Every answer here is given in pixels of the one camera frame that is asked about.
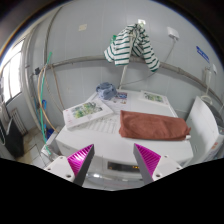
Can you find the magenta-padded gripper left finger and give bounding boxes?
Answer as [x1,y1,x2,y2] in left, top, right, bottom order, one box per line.
[44,143,96,187]

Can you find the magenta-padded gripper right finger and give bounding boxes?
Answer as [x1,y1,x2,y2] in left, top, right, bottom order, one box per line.
[133,143,183,186]

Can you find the brown towel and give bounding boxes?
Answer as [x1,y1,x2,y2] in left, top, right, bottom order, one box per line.
[118,109,192,142]

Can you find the large white picture box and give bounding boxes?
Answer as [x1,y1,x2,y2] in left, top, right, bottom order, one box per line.
[62,99,115,131]

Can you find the flat white picture box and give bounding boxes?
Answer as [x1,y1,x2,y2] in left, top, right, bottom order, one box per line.
[139,90,169,106]

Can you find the white open-lid washing machine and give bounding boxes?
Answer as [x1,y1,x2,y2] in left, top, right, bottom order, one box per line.
[184,95,224,164]

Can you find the printed paper leaflet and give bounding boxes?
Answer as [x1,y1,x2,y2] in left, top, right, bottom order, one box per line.
[109,91,130,106]

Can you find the dark bin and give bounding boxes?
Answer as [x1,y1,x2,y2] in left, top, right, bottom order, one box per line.
[0,118,25,158]

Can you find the white radiator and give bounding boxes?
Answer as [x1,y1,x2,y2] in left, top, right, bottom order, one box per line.
[9,108,28,136]

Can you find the blue grey crumpled cloth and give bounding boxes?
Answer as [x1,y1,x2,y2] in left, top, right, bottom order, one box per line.
[95,81,118,101]

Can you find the white vertical pipe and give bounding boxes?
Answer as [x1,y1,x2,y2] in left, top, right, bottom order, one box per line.
[118,63,130,90]

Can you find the window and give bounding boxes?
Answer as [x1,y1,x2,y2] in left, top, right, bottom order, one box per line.
[0,39,26,104]

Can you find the green white striped shirt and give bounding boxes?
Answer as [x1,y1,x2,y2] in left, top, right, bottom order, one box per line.
[103,23,161,73]

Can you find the green hose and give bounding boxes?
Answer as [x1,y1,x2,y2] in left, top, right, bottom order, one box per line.
[38,51,54,145]

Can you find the yellow hose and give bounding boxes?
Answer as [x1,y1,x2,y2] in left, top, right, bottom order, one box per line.
[37,66,58,133]

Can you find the white inlet hose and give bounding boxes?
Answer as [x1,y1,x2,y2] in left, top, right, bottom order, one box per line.
[199,64,218,104]

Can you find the grey horizontal wall pipe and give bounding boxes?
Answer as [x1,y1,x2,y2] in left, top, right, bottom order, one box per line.
[43,54,214,98]

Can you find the blue wall sign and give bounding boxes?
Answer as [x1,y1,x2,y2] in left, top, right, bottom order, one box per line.
[195,45,211,64]

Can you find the white wall junction box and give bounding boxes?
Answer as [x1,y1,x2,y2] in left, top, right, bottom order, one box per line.
[166,26,180,42]

